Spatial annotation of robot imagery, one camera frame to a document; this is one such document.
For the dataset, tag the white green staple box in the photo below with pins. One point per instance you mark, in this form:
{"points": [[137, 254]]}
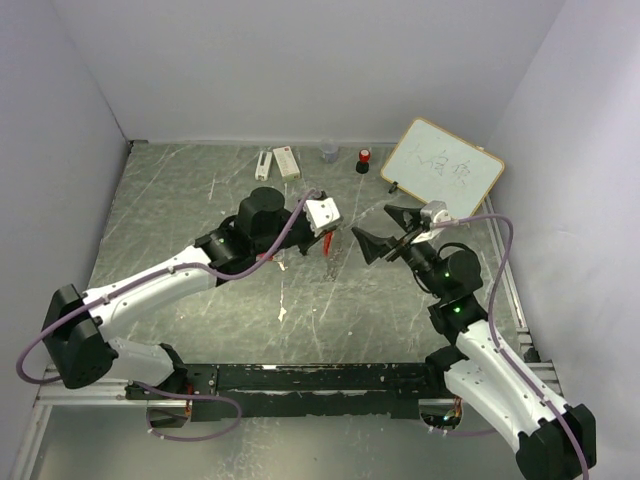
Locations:
{"points": [[286, 163]]}

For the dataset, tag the yellow framed whiteboard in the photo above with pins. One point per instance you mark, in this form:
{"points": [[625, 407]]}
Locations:
{"points": [[431, 164]]}

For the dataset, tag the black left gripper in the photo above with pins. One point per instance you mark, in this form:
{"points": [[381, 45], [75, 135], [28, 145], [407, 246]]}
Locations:
{"points": [[311, 238]]}

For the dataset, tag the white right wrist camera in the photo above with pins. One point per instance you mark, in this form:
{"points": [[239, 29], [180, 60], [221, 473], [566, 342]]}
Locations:
{"points": [[435, 217]]}

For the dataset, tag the red handled metal key holder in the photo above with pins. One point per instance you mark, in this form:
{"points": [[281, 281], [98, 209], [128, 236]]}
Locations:
{"points": [[333, 251]]}

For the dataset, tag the red usb stick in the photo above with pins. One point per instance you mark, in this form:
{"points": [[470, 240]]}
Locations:
{"points": [[277, 258]]}

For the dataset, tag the white stapler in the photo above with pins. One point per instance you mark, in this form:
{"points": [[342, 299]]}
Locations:
{"points": [[263, 166]]}

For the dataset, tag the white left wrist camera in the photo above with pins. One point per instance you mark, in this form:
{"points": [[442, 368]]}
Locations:
{"points": [[323, 215]]}

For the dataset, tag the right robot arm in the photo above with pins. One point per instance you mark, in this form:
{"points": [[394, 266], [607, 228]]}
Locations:
{"points": [[550, 438]]}

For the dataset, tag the red black stamp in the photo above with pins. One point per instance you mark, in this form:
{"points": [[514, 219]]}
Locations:
{"points": [[362, 165]]}

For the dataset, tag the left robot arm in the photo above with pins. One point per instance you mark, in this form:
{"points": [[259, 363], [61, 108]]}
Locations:
{"points": [[83, 328]]}

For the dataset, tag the clear paperclip jar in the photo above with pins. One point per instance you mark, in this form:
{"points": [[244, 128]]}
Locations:
{"points": [[329, 150]]}

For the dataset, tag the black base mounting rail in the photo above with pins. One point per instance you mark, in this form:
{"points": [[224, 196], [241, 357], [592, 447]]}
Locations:
{"points": [[400, 390]]}

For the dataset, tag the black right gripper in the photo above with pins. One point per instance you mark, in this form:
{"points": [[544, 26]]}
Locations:
{"points": [[373, 247]]}

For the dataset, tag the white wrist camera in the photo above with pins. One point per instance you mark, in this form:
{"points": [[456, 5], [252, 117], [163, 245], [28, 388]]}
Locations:
{"points": [[323, 215], [435, 217]]}

